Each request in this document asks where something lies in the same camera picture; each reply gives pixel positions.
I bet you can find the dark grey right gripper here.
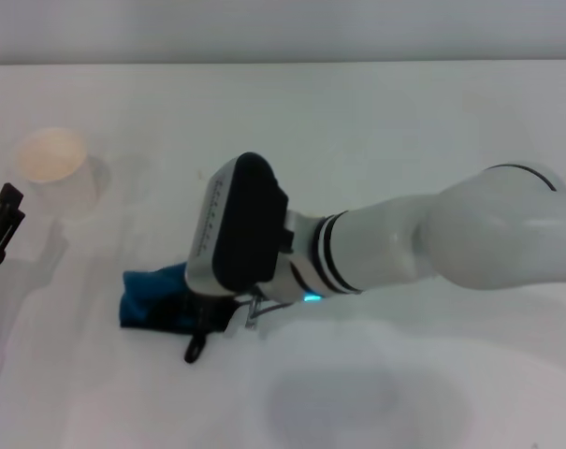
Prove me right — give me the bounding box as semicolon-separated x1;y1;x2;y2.
191;292;239;333

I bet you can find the blue rag with black trim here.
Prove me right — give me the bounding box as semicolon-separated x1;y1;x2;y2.
118;261;239;364

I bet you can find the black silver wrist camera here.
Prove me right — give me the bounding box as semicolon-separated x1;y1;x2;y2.
184;152;296;298

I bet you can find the thin grey cable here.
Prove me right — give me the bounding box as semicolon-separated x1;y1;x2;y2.
242;294;296;331

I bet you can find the white paper cup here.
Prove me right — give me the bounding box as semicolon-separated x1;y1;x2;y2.
14;126;104;219

